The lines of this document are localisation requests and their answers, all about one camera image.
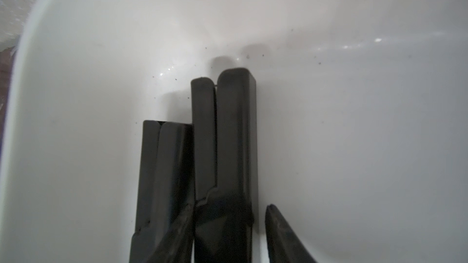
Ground white rectangular storage box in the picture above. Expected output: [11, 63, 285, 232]
[1, 0, 468, 263]

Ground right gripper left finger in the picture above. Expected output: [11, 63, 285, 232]
[146, 204, 194, 263]

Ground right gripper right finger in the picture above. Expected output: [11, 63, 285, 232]
[265, 204, 317, 263]

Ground black pruning pliers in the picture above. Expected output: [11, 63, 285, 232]
[191, 68, 258, 263]
[129, 120, 193, 263]

